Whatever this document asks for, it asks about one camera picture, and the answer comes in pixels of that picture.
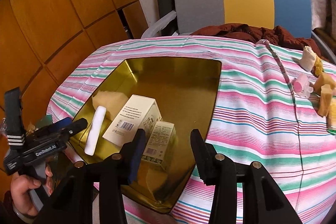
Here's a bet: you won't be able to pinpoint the orange sponge block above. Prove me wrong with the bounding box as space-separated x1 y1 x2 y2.
313 73 335 117

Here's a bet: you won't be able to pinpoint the left hand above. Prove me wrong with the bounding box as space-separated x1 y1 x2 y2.
10 173 42 217

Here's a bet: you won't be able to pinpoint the white tube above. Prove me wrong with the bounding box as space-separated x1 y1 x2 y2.
84 106 106 156

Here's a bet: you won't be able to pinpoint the small white carton box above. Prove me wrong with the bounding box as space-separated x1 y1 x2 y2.
142 121 175 170

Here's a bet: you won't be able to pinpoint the large white carton box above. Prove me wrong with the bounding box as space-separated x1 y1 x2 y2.
102 94 162 147

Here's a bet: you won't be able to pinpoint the striped bed sheet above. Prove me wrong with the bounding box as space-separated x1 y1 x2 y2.
47 36 335 223

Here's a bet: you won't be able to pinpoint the yellow rolled sock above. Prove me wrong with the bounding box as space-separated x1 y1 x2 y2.
312 56 324 77

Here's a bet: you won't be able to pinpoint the cream rolled sock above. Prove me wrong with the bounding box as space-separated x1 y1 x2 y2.
299 46 317 72

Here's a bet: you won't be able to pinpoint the white plastic bag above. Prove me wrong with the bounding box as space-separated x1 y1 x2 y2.
141 10 177 39

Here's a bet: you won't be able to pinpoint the dark red blanket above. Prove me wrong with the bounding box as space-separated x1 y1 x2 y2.
191 23 321 57

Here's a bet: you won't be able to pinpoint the wooden wardrobe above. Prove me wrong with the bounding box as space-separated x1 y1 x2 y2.
0 0 149 188

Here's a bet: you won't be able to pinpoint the grey yellow blue headboard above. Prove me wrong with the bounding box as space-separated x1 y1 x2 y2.
175 0 312 38

